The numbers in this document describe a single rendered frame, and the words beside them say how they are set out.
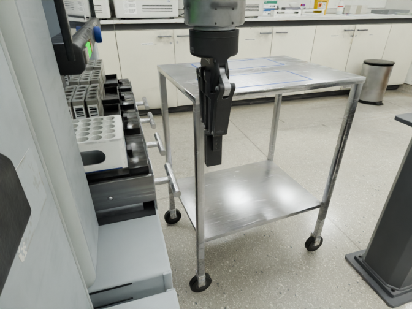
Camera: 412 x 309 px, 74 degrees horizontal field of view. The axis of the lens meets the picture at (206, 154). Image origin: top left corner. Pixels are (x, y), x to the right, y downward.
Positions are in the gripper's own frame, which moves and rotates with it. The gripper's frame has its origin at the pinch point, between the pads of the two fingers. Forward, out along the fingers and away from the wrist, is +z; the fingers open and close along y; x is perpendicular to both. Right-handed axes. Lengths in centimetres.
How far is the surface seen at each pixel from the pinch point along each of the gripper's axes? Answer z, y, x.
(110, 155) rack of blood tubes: -4.2, 5.0, -17.5
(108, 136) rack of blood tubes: -6.3, 2.9, -17.4
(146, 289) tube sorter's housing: 8.4, 19.0, -15.4
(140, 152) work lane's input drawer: -1.8, 1.0, -13.1
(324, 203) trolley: 51, -29, 60
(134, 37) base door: 5, -228, 3
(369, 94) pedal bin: 71, -193, 253
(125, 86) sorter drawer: -1.6, -42.1, -13.2
